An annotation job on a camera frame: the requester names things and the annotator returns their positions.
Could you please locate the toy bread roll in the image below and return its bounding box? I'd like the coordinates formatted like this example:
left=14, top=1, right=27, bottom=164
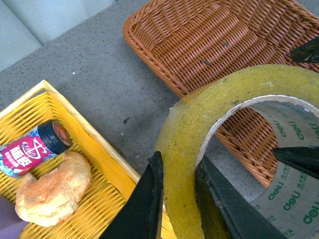
left=15, top=151, right=92, bottom=227

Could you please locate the white curtain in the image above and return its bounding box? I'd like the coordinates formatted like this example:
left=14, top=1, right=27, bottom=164
left=0, top=0, right=114, bottom=70

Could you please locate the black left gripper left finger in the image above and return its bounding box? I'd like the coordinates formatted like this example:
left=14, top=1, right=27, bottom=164
left=100, top=151, right=163, bottom=239

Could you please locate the yellow woven basket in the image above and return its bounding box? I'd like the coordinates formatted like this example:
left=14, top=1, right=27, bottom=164
left=0, top=79, right=175, bottom=239

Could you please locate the brown wicker basket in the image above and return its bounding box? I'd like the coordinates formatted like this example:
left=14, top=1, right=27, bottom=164
left=123, top=0, right=319, bottom=188

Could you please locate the purple cube block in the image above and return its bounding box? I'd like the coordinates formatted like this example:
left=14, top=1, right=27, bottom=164
left=0, top=195, right=28, bottom=239

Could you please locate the small red labelled can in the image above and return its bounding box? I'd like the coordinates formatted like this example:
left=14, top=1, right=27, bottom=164
left=0, top=120, right=71, bottom=178

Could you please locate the clear packing tape roll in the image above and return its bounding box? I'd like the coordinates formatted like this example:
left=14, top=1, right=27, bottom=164
left=156, top=65, right=319, bottom=239

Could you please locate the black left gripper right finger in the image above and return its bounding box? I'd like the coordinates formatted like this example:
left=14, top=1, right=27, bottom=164
left=194, top=36, right=319, bottom=239

